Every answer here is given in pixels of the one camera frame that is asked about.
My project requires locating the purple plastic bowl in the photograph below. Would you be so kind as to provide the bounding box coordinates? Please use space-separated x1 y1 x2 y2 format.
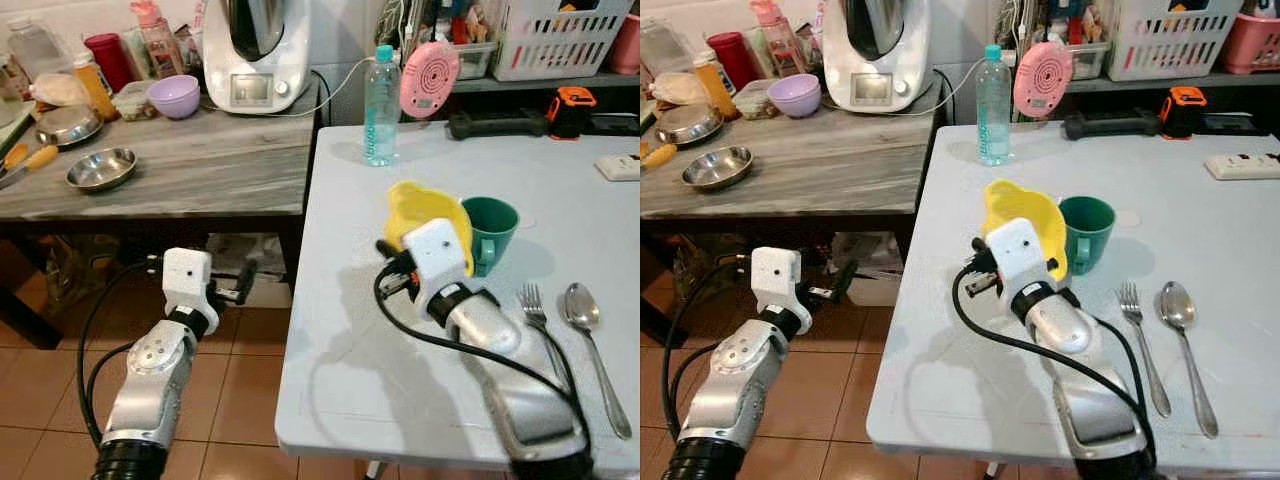
147 75 202 121
767 73 824 120

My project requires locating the green plastic mug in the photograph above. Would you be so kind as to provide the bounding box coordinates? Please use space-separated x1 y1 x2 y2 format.
1058 195 1118 277
460 196 521 279

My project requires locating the clear lidded food container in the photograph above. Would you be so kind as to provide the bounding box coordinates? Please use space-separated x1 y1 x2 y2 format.
732 78 782 122
112 80 162 124

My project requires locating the plastic bag of bread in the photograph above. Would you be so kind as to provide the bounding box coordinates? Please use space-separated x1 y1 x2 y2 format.
647 72 714 108
29 72 94 110

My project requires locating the steel bowl with steel lid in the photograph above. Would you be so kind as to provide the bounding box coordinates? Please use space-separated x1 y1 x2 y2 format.
655 103 724 149
35 105 105 150

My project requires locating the pink plastic basket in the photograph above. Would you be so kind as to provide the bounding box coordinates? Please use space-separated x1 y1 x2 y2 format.
610 12 641 77
1222 12 1280 77

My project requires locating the clear water bottle teal cap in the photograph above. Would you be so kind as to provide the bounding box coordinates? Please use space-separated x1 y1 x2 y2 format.
362 44 402 168
975 44 1014 168

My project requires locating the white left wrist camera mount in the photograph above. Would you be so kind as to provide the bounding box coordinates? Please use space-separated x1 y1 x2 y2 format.
160 248 220 322
749 246 807 322

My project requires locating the orange black tape measure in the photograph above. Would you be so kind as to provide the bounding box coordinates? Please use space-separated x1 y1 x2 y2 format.
545 86 599 140
1158 86 1210 140

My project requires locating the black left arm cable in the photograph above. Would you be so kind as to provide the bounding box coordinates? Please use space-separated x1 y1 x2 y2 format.
77 256 167 447
660 254 753 441

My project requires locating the black dumbbell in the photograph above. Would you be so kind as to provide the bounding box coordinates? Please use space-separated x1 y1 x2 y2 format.
1062 108 1167 142
446 108 552 142

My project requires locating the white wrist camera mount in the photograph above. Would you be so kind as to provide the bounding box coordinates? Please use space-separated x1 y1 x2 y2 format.
400 217 477 312
160 248 220 322
985 217 1062 307
749 246 807 322

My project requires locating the orange squeeze sauce bottle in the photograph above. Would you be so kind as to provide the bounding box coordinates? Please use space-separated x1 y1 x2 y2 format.
74 54 120 124
692 52 737 122

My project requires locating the kitchen machine power cable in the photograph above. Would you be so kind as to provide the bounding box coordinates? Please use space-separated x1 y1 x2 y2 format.
298 55 378 118
920 55 991 118

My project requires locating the yellow plastic cup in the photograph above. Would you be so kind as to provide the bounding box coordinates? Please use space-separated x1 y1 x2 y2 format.
980 178 1070 282
385 180 477 278

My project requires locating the maroon plastic tumbler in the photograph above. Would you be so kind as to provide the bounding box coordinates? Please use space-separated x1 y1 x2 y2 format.
83 33 137 94
705 32 757 92

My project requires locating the white kitchen cooking machine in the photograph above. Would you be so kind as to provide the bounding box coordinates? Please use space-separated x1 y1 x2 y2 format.
820 0 927 115
200 0 307 117

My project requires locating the pink round device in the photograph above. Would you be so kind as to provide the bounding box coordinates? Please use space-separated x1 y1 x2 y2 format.
1012 40 1076 122
399 40 462 122

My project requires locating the steel spoon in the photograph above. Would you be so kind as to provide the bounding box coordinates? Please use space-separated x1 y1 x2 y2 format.
1160 281 1222 442
562 282 635 442

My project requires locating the clear water jug white lid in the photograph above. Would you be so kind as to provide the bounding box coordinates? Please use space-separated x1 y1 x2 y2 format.
5 15 72 82
640 15 692 77

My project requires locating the pink lidded drinking bottle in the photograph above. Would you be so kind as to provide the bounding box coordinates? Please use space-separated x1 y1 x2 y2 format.
130 0 187 82
750 0 807 80

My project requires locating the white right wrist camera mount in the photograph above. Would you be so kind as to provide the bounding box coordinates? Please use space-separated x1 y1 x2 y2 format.
400 217 477 312
985 217 1062 307

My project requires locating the white plastic basket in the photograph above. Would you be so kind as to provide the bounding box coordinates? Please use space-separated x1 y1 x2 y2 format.
1105 0 1247 82
490 0 637 83

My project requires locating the shallow stainless steel bowl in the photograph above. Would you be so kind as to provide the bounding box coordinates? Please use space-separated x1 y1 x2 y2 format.
65 147 140 194
682 145 757 194

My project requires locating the steel fork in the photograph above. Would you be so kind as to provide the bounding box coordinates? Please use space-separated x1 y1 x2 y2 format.
517 283 578 397
1115 281 1174 420

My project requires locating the clear storage box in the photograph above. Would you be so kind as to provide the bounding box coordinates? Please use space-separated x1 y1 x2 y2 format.
1068 40 1111 81
454 40 500 82

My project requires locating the white power strip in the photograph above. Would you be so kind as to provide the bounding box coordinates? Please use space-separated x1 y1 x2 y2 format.
1203 152 1280 182
594 153 641 184

